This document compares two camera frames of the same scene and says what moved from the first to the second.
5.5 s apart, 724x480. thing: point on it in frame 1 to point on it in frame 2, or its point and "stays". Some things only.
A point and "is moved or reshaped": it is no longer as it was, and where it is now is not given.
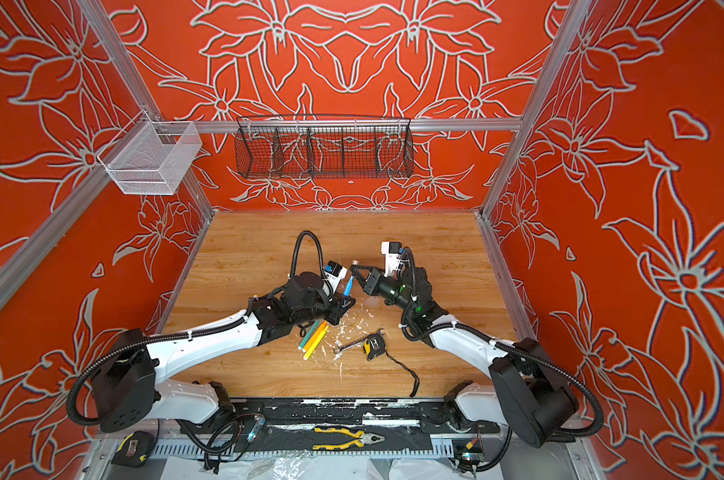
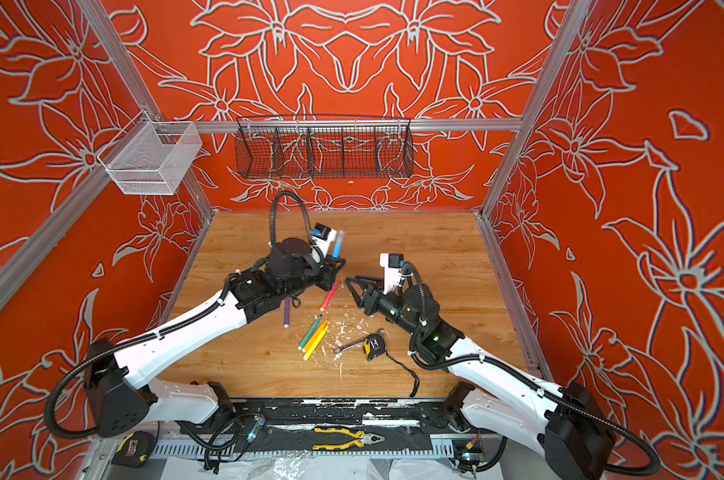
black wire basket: x=318 y=146 stays
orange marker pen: x=314 y=336 stays
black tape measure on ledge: x=133 y=450 stays
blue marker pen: x=349 y=286 is moved or reshaped
